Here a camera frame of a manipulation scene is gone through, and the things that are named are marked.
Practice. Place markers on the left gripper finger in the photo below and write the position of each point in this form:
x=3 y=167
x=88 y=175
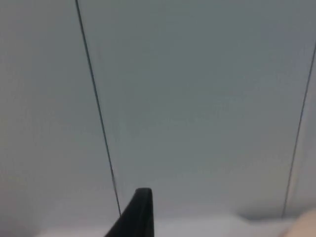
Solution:
x=138 y=217

